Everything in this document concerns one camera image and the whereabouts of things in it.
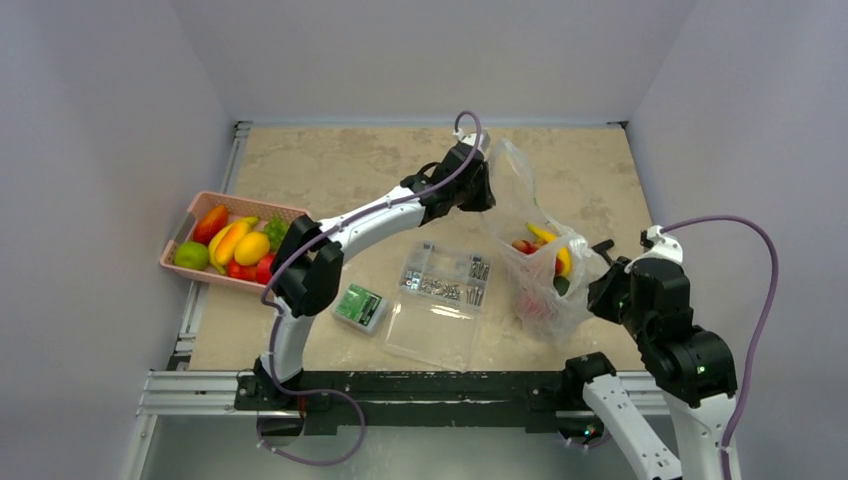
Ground translucent printed plastic bag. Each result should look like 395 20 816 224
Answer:
482 139 608 342

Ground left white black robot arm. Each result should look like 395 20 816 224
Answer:
256 133 495 409

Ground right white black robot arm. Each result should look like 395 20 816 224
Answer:
561 257 741 479

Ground dark green fake avocado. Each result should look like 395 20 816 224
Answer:
552 275 571 297

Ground red fake fruits in bag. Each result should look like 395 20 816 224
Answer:
510 238 568 326

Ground yellow fake fruit in bag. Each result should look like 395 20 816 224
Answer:
526 222 573 278

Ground green fake grapes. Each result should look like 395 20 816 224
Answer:
263 215 289 251

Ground red fake apple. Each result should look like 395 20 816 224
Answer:
255 253 275 285

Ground yellow fake lemon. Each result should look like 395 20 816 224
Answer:
233 231 271 267

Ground red fake strawberries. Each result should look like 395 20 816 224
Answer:
226 260 257 283

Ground orange yellow fake mango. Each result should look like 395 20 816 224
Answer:
213 220 253 267

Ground yellow fake banana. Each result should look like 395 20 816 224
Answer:
207 216 261 276

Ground red orange fake mango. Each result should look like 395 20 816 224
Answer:
192 205 229 245

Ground green fake apple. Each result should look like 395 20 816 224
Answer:
173 241 210 271

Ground clear plastic screw organizer box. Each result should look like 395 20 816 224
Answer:
381 241 492 371

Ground green circuit board case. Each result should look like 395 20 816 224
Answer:
331 283 389 336

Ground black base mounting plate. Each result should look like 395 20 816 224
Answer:
234 369 605 441

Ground pink plastic basket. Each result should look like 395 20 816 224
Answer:
159 191 308 293

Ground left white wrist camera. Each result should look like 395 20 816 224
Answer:
453 128 491 153

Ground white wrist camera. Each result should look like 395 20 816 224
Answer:
453 128 491 153
625 225 683 273

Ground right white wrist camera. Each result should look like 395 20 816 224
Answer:
625 225 683 273

